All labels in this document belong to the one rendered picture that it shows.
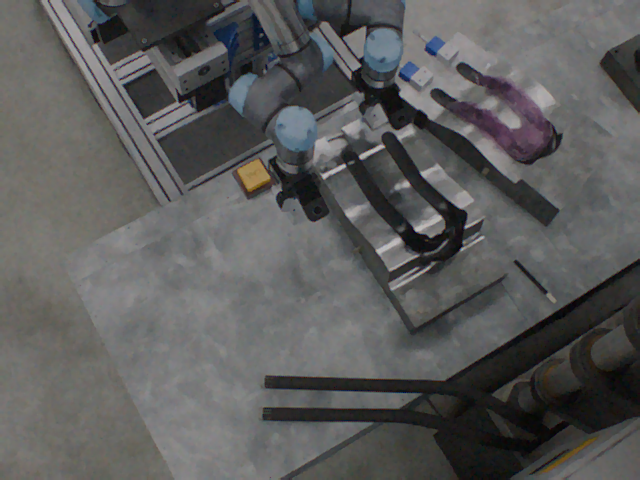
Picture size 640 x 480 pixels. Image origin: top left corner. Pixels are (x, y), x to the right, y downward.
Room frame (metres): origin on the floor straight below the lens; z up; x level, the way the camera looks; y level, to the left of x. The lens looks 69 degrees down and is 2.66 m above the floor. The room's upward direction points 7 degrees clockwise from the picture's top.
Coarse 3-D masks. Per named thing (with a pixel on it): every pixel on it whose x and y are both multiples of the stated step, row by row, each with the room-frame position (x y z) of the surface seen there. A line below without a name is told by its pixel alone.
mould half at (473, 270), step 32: (352, 128) 0.96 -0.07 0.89; (384, 128) 0.97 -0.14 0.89; (320, 160) 0.86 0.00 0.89; (384, 160) 0.88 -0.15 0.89; (416, 160) 0.89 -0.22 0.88; (352, 192) 0.79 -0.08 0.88; (384, 192) 0.80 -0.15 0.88; (416, 192) 0.81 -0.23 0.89; (448, 192) 0.81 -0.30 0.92; (352, 224) 0.71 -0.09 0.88; (384, 224) 0.71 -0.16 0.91; (416, 224) 0.71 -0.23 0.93; (480, 224) 0.74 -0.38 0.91; (384, 256) 0.62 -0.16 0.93; (416, 256) 0.63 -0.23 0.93; (480, 256) 0.68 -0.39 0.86; (384, 288) 0.59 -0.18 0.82; (416, 288) 0.58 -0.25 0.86; (448, 288) 0.59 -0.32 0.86; (480, 288) 0.60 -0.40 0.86; (416, 320) 0.51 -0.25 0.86
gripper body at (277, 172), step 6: (270, 162) 0.75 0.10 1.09; (276, 168) 0.73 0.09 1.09; (276, 174) 0.72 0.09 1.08; (282, 174) 0.72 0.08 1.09; (288, 174) 0.70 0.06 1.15; (294, 174) 0.70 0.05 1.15; (300, 174) 0.70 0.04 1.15; (312, 174) 0.73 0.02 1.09; (276, 180) 0.73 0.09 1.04; (282, 180) 0.71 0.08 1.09; (282, 186) 0.70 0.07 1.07; (288, 186) 0.70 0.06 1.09; (288, 192) 0.69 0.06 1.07
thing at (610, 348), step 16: (608, 336) 0.37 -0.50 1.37; (624, 336) 0.35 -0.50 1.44; (592, 352) 0.36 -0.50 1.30; (608, 352) 0.34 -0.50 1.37; (624, 352) 0.33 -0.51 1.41; (560, 368) 0.37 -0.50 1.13; (608, 368) 0.33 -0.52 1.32; (512, 384) 0.40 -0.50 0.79; (528, 384) 0.39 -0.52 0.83; (560, 384) 0.34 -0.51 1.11; (576, 384) 0.33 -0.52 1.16; (512, 400) 0.35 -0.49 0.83; (528, 400) 0.35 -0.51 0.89; (544, 416) 0.33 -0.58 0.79
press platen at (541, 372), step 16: (544, 368) 0.38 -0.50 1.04; (544, 384) 0.35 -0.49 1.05; (544, 400) 0.32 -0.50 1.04; (560, 400) 0.32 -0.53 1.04; (576, 400) 0.33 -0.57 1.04; (592, 400) 0.33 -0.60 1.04; (608, 400) 0.33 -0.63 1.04; (560, 416) 0.30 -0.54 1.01; (576, 416) 0.29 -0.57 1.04; (592, 416) 0.30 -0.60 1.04; (608, 416) 0.30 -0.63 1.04; (624, 416) 0.30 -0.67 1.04; (592, 432) 0.27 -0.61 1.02
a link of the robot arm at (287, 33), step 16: (256, 0) 0.92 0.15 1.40; (272, 0) 0.93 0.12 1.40; (288, 0) 0.94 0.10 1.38; (256, 16) 0.92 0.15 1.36; (272, 16) 0.91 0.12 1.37; (288, 16) 0.92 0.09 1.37; (272, 32) 0.90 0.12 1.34; (288, 32) 0.90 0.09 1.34; (304, 32) 0.92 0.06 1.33; (288, 48) 0.88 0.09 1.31; (304, 48) 0.89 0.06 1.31; (320, 48) 0.91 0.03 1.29; (288, 64) 0.87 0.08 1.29; (304, 64) 0.87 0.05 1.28; (320, 64) 0.88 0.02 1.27; (304, 80) 0.85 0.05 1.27
